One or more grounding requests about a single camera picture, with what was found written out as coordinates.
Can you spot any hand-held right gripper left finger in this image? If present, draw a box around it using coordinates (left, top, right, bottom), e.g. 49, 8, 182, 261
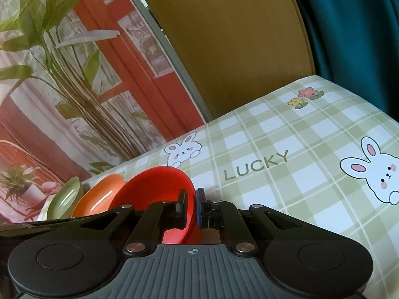
79, 189, 188, 257

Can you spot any orange plate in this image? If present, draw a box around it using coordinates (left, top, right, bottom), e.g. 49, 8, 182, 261
71, 174, 126, 219

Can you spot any wall poster with plants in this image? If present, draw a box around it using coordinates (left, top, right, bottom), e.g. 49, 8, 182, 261
0, 0, 210, 225

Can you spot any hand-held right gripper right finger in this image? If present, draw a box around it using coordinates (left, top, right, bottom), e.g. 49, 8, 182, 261
195, 188, 301, 257

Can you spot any brown wooden board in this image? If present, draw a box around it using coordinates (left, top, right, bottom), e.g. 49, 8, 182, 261
128, 0, 315, 122

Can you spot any teal curtain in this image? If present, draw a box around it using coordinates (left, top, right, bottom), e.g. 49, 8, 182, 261
285, 0, 399, 116

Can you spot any red bowl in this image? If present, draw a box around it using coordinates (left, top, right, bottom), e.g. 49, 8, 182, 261
107, 166, 194, 245

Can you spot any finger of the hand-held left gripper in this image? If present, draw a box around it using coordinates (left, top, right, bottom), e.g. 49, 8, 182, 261
0, 218, 85, 234

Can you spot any checked bunny tablecloth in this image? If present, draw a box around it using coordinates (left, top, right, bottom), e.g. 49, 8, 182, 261
37, 75, 399, 299

